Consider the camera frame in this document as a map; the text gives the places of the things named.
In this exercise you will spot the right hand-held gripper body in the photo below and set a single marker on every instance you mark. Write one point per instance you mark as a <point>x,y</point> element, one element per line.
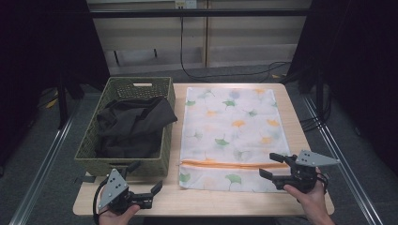
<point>302,178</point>

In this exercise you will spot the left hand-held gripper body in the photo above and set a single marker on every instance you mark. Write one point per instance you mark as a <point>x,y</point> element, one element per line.
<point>113,189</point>

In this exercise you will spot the dark cloth garment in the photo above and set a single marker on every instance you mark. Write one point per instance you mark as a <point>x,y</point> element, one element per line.
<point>134,125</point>

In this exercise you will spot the green woven basket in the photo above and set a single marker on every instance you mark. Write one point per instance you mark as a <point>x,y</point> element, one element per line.
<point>94,146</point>

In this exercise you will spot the leaf print mesh laundry bag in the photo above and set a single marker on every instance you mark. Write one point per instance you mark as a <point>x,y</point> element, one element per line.
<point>231,125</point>

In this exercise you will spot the person's right hand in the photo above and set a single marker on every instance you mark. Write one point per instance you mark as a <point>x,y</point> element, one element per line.
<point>311,201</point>

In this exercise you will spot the person's left hand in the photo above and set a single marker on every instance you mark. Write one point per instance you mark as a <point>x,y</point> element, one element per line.
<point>115,218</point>

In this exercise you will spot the grey tape piece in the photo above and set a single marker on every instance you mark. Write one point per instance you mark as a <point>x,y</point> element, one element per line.
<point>85,179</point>

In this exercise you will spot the black metal stand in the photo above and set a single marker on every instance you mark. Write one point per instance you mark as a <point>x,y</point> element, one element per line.
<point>62,106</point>

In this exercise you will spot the yellow floor tape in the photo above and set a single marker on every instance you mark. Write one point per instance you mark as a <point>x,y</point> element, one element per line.
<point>51,103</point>

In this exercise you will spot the black curtain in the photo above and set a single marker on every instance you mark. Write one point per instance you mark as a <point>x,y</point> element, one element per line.
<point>37,62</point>
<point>359,62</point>

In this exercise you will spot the black horizontal bar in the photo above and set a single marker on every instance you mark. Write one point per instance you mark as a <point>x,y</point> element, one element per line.
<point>200,12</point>

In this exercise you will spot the metal floor rail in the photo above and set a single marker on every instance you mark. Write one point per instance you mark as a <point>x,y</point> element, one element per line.
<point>341,162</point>
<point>43,162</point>

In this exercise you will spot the wooden wall post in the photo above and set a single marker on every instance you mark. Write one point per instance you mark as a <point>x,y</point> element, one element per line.
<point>206,37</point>

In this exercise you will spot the white wall socket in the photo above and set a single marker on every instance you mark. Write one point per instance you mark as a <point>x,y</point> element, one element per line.
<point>186,3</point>

